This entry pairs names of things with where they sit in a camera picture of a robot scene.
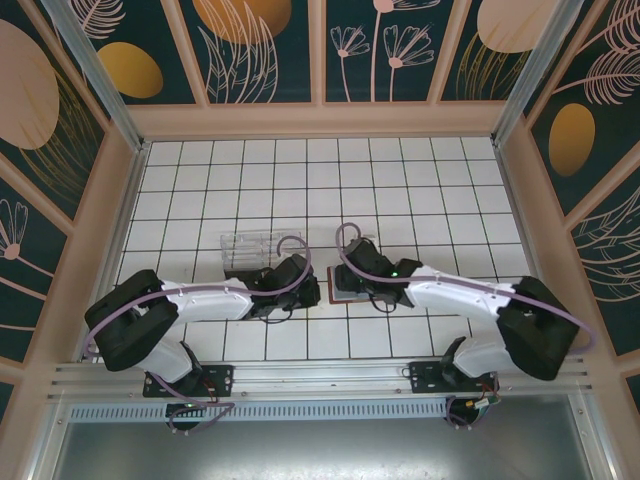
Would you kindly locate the brown leather card holder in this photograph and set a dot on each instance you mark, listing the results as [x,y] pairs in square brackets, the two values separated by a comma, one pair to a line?
[332,285]

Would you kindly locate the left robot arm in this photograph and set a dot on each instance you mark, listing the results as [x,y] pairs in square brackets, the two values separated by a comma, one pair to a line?
[130,320]

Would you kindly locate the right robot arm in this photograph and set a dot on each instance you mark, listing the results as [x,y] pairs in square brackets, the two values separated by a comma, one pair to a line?
[535,330]

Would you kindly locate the clear acrylic organizer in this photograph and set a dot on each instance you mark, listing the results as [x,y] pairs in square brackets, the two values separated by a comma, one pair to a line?
[245,247]

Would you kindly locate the grey metal sheet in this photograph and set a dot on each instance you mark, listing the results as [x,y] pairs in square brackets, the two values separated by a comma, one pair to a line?
[325,450]

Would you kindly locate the aluminium mounting rail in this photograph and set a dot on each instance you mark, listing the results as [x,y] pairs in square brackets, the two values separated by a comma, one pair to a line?
[325,380]

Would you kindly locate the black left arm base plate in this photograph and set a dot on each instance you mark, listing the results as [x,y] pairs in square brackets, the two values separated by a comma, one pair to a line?
[220,380]

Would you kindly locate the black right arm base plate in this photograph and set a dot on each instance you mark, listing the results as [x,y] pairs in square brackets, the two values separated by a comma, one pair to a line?
[425,380]

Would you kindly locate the aluminium frame post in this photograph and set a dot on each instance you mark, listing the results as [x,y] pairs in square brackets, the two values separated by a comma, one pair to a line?
[522,75]
[107,87]

